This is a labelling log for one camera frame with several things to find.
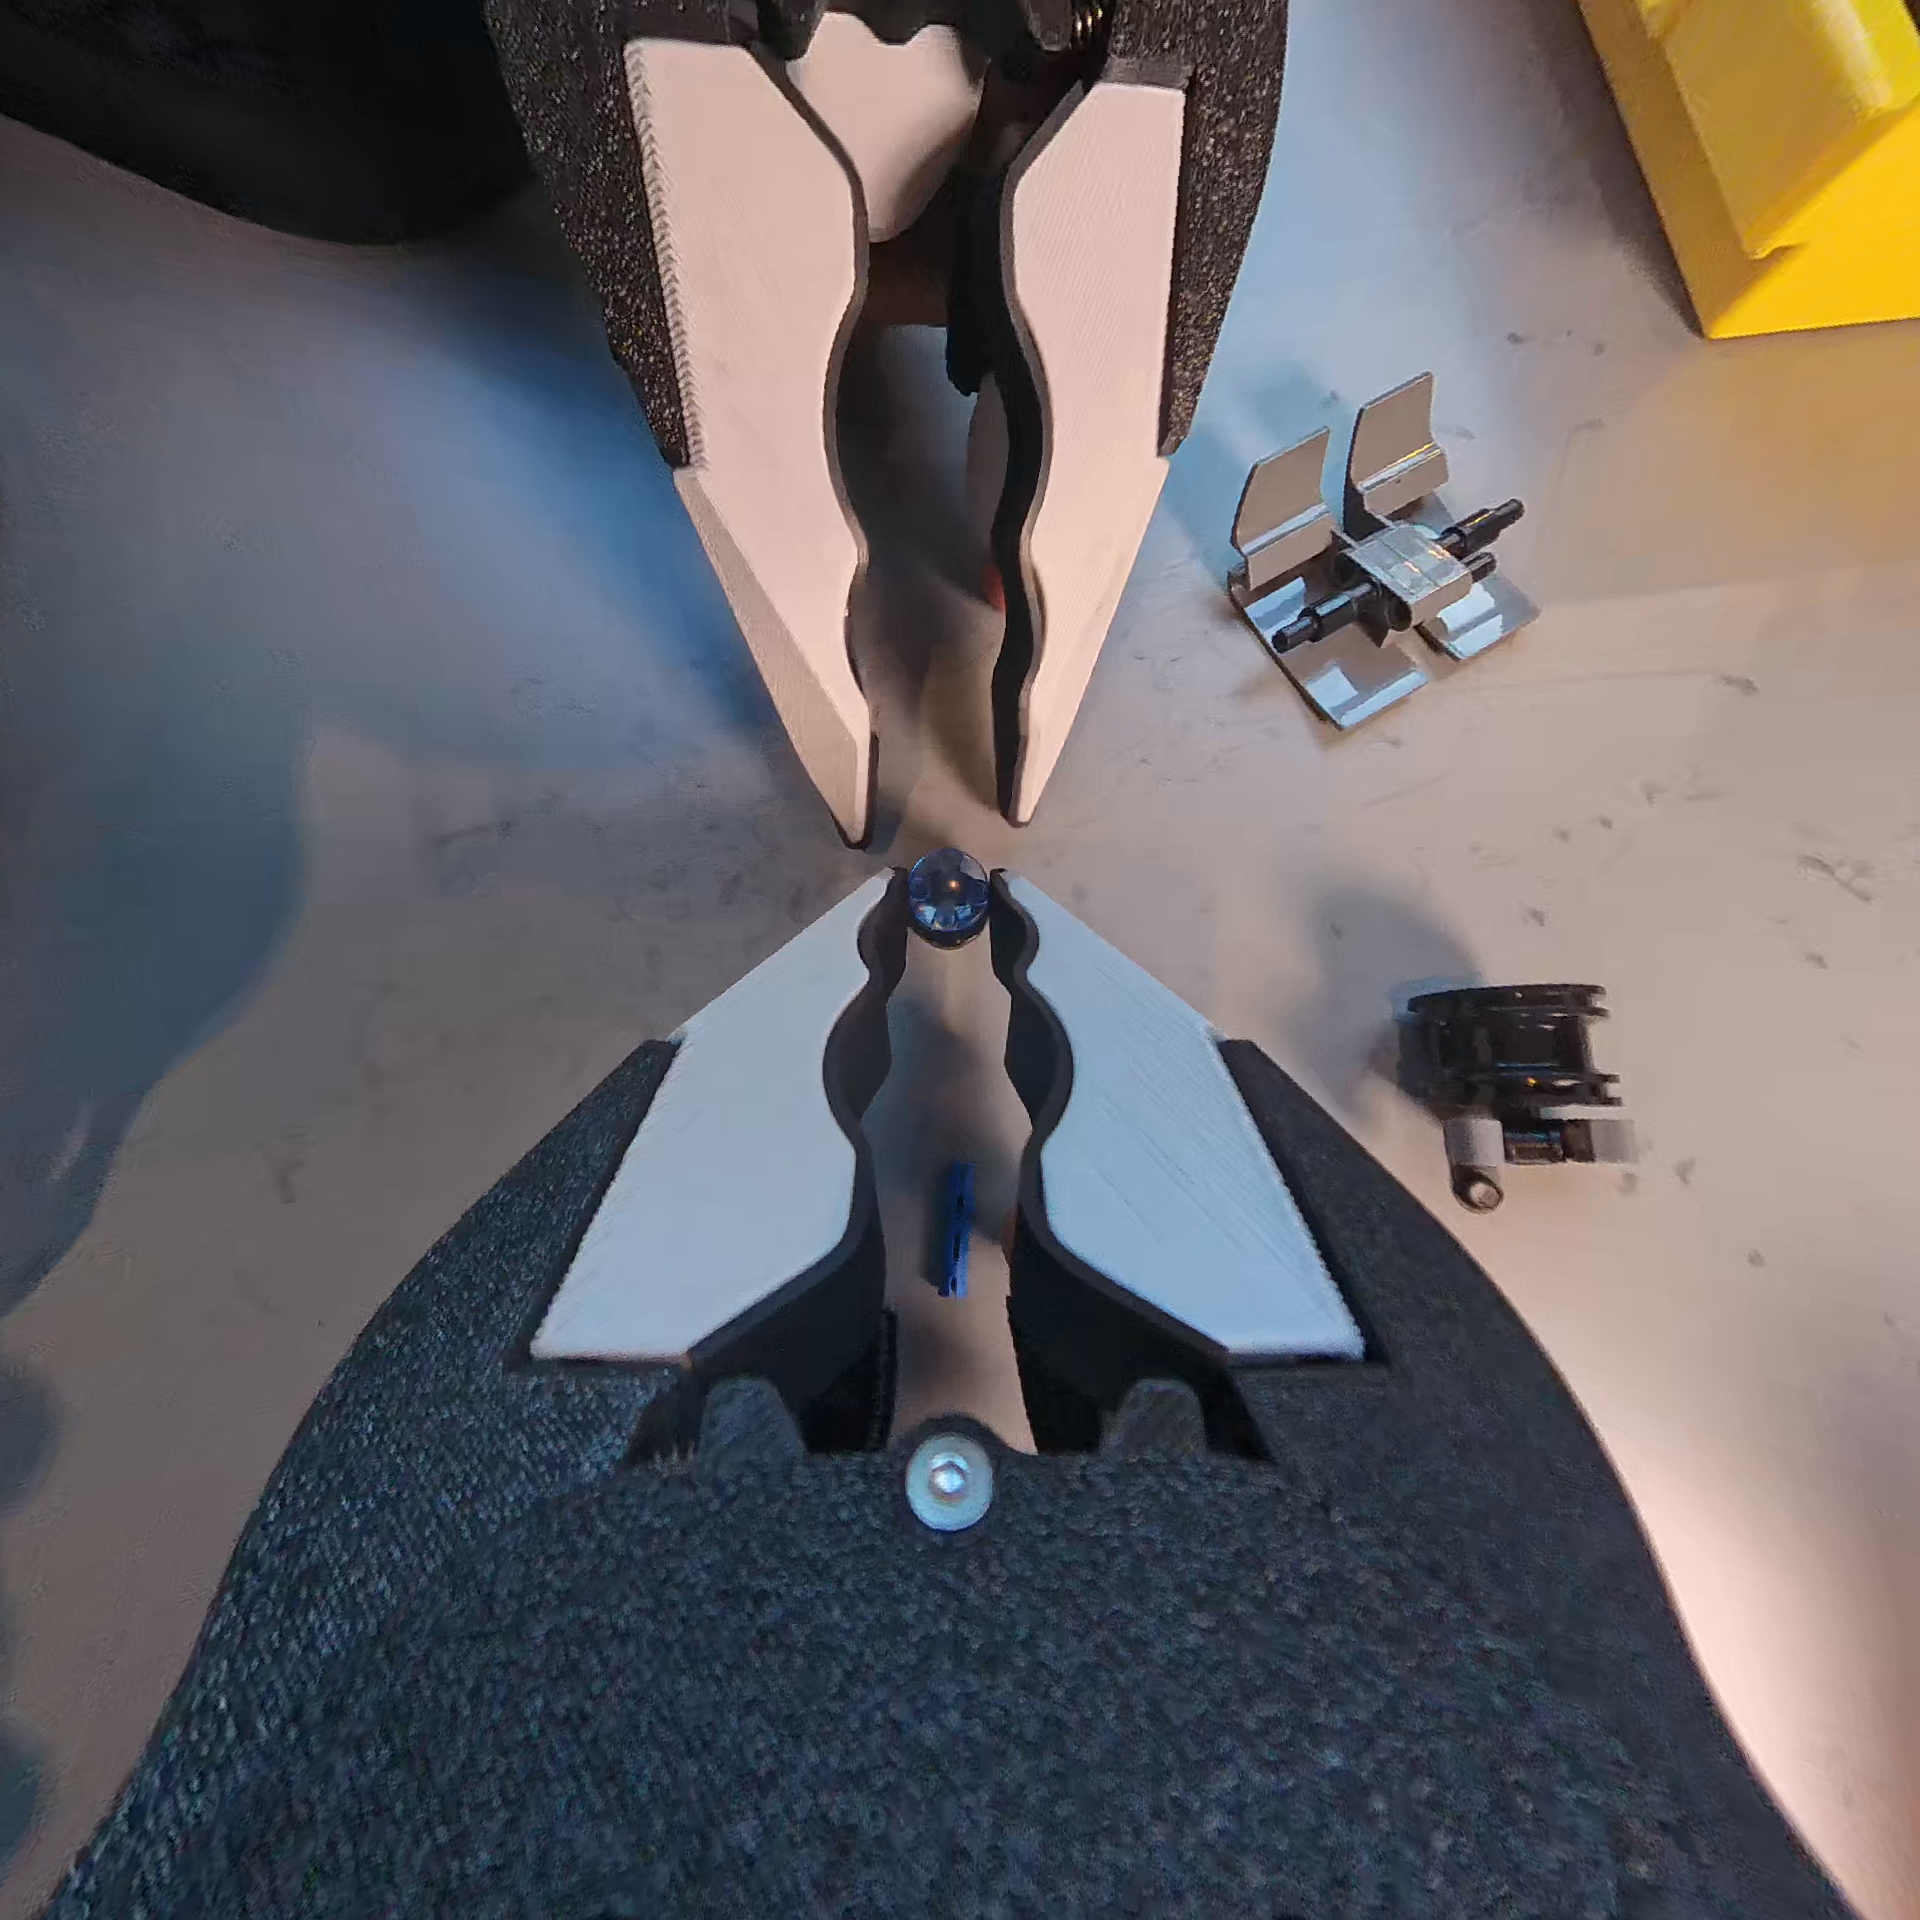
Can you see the person's left hand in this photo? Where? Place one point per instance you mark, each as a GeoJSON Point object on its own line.
{"type": "Point", "coordinates": [989, 436]}

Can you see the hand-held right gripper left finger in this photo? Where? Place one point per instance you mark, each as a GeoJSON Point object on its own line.
{"type": "Point", "coordinates": [722, 1184]}

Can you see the grey panel brick assembly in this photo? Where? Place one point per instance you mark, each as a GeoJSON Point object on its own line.
{"type": "Point", "coordinates": [1396, 561]}

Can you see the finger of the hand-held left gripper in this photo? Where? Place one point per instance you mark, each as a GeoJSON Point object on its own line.
{"type": "Point", "coordinates": [1103, 375]}
{"type": "Point", "coordinates": [749, 375]}

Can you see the small grey connector assembly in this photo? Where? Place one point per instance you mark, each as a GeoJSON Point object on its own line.
{"type": "Point", "coordinates": [1480, 1147]}

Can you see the yellow plastic bin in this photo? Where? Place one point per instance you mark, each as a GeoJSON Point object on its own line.
{"type": "Point", "coordinates": [1770, 150]}

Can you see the small blue pin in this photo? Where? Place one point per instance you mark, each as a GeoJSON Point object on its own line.
{"type": "Point", "coordinates": [955, 1230]}

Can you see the clear blue round stud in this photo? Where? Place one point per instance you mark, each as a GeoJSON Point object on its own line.
{"type": "Point", "coordinates": [947, 889]}

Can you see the person's left forearm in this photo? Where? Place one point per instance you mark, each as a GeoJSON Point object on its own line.
{"type": "Point", "coordinates": [227, 92]}

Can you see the black toy wheel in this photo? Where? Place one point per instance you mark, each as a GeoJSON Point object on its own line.
{"type": "Point", "coordinates": [1502, 1050]}

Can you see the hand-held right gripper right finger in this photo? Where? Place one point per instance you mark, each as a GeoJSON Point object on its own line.
{"type": "Point", "coordinates": [1169, 1184]}

